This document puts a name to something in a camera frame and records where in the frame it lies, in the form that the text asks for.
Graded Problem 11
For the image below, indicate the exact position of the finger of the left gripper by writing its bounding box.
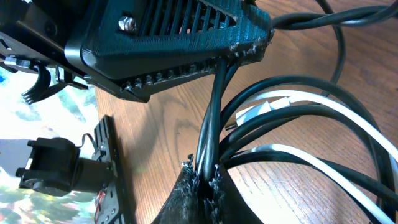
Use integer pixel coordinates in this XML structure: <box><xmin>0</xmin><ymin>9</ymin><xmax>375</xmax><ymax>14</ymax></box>
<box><xmin>83</xmin><ymin>43</ymin><xmax>266</xmax><ymax>103</ymax></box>
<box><xmin>65</xmin><ymin>1</ymin><xmax>272</xmax><ymax>80</ymax></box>

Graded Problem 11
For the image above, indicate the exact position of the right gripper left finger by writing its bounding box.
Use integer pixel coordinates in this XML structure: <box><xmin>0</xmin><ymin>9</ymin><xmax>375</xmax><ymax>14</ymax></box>
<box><xmin>153</xmin><ymin>154</ymin><xmax>201</xmax><ymax>224</ymax></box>

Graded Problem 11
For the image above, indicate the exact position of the black USB cable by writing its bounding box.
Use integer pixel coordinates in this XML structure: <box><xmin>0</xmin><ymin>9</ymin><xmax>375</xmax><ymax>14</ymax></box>
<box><xmin>194</xmin><ymin>0</ymin><xmax>398</xmax><ymax>224</ymax></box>

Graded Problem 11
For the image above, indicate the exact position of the black and white striped cable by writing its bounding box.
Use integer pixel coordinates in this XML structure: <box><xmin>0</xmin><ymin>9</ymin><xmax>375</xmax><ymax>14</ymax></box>
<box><xmin>195</xmin><ymin>102</ymin><xmax>398</xmax><ymax>224</ymax></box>

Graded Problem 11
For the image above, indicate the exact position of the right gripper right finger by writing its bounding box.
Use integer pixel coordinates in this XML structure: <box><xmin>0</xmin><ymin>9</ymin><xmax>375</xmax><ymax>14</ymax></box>
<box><xmin>204</xmin><ymin>165</ymin><xmax>262</xmax><ymax>224</ymax></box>

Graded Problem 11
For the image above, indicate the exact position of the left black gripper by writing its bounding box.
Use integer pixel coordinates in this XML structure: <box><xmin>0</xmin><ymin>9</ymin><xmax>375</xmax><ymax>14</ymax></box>
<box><xmin>1</xmin><ymin>0</ymin><xmax>91</xmax><ymax>105</ymax></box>

